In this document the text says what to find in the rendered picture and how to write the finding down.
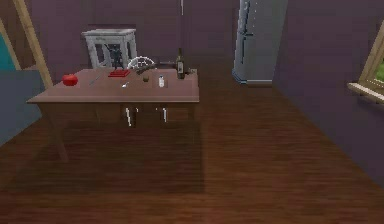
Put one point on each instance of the brown wooden table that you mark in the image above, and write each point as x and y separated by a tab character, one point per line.
110	93

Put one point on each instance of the silver knife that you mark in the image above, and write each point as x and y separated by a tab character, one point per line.
95	80

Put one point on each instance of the grey fridge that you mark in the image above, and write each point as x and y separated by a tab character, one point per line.
256	40

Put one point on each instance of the dark wine bottle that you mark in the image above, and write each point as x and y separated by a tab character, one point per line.
180	66

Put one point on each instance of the red tomato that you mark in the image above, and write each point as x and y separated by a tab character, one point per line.
70	80

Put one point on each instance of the tan framed window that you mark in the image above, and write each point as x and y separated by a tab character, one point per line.
370	73

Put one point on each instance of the silver spoon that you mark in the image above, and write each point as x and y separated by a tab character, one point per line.
125	84

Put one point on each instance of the small dark cup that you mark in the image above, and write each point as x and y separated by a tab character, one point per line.
145	78

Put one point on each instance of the dark statue on red base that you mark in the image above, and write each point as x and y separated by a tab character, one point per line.
118	68

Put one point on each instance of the small clear shaker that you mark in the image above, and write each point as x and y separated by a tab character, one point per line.
161	81

